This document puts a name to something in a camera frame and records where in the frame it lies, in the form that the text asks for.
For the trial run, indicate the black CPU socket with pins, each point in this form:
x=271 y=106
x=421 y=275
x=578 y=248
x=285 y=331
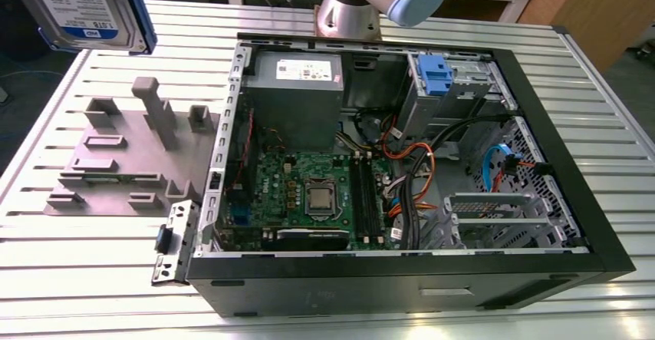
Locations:
x=319 y=182

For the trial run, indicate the grey plastic parts rack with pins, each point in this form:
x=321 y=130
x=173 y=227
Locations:
x=143 y=163

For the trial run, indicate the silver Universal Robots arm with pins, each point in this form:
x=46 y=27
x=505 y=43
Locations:
x=349 y=14

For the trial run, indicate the green Dell motherboard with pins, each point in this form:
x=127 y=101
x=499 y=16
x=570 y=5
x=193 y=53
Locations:
x=335 y=171

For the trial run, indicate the metal disk bay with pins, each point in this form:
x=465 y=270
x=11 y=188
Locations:
x=502 y=221

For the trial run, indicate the grey power supply unit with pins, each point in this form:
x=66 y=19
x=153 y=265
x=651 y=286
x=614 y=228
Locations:
x=291 y=117

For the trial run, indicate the green RAM stick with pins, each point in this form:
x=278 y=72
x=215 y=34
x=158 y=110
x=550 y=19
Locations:
x=107 y=179

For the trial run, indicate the brown wooden cabinet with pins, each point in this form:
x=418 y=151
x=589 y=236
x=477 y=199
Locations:
x=603 y=10

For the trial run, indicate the metal optical drive cage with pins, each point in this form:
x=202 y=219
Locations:
x=435 y=113

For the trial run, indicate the RAM slot with white clips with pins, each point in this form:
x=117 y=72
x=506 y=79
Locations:
x=374 y=198
x=361 y=198

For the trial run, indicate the black graphics card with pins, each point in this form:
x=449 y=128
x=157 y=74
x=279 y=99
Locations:
x=307 y=242

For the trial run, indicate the hard disk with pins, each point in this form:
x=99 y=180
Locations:
x=82 y=10

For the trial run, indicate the blue VGA port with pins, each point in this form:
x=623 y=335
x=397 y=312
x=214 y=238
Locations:
x=242 y=215

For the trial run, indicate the black open PC case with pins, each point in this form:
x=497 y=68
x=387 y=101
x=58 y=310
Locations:
x=358 y=290

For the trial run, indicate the silver CPU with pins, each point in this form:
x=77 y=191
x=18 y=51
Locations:
x=319 y=198

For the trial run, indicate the blue plastic drive latch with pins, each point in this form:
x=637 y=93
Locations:
x=435 y=75

